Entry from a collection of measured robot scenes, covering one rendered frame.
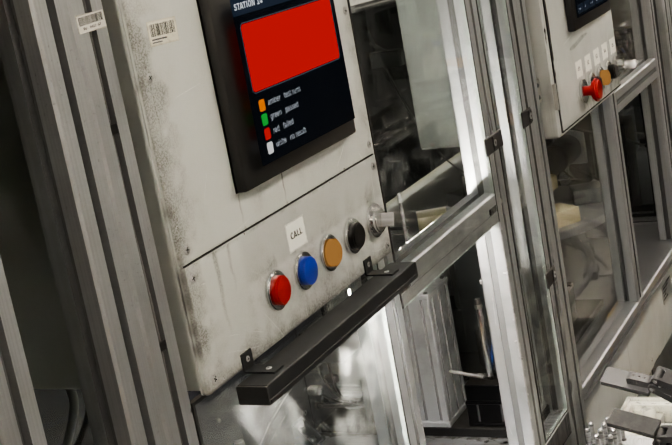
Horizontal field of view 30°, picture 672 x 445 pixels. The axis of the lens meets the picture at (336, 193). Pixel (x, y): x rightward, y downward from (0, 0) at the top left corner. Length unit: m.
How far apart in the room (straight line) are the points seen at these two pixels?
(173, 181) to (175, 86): 0.09
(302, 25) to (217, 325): 0.33
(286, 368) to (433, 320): 0.87
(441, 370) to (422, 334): 0.07
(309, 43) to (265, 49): 0.09
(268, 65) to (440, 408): 1.00
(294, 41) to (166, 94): 0.21
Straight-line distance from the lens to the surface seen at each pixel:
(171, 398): 1.13
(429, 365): 2.07
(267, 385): 1.16
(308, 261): 1.29
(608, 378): 1.80
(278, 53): 1.25
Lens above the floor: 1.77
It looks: 12 degrees down
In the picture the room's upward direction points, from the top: 11 degrees counter-clockwise
